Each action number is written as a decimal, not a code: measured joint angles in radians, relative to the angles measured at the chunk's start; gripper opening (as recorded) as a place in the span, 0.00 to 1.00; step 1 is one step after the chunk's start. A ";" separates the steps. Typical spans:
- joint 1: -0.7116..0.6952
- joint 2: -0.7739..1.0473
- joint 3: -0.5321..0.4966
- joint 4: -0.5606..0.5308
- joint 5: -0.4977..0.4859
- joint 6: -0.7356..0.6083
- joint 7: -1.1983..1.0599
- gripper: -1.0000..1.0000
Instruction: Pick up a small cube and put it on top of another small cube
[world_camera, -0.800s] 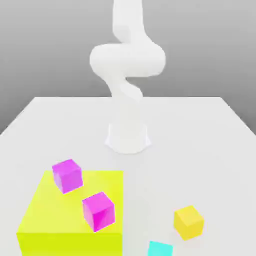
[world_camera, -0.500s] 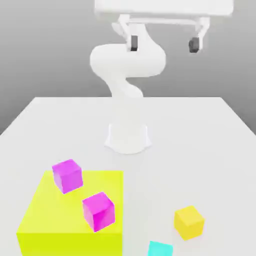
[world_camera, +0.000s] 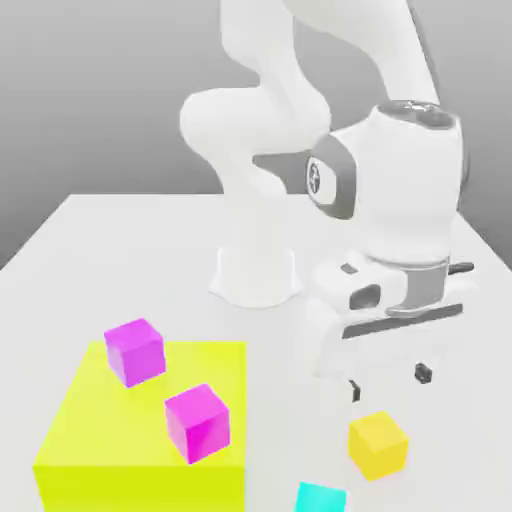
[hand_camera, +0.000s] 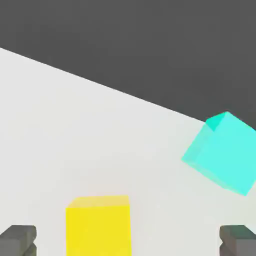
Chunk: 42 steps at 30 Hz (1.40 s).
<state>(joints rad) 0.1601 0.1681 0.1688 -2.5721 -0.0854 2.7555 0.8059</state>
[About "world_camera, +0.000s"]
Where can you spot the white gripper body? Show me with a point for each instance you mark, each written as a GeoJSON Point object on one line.
{"type": "Point", "coordinates": [376, 352]}

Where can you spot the large yellow box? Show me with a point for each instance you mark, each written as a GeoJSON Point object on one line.
{"type": "Point", "coordinates": [120, 460]}

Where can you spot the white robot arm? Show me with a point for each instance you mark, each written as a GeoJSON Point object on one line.
{"type": "Point", "coordinates": [256, 120]}

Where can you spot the small cyan cube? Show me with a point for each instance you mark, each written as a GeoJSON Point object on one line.
{"type": "Point", "coordinates": [320, 498]}

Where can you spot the small yellow cube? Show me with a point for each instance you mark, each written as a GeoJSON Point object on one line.
{"type": "Point", "coordinates": [378, 446]}

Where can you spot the small magenta cube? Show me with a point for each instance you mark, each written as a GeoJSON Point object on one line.
{"type": "Point", "coordinates": [198, 424]}
{"type": "Point", "coordinates": [136, 352]}

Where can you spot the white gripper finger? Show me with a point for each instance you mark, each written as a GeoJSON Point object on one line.
{"type": "Point", "coordinates": [423, 372]}
{"type": "Point", "coordinates": [353, 390]}

